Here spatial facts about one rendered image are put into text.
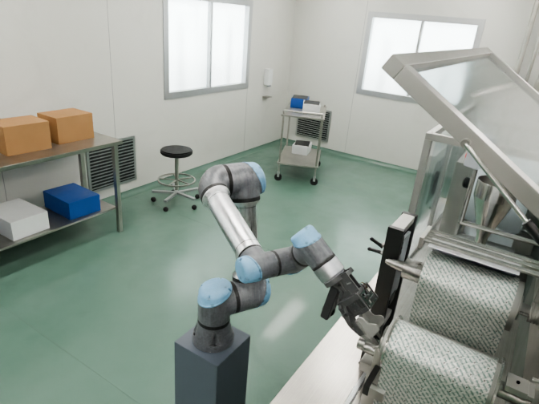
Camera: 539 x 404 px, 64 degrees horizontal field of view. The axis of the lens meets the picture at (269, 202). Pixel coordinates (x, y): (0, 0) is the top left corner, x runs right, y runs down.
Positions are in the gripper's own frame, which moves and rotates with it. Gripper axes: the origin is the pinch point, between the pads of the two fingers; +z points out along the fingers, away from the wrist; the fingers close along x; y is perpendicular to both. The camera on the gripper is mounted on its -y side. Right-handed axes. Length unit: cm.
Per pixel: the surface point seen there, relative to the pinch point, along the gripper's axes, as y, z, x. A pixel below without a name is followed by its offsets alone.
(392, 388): 0.6, 10.5, -6.7
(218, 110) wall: -259, -238, 369
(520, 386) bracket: 26.3, 22.2, -1.4
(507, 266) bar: 32.4, 4.9, 23.3
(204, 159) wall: -309, -196, 341
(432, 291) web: 13.8, 0.3, 17.1
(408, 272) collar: 9.0, -6.3, 21.5
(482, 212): 23, -2, 66
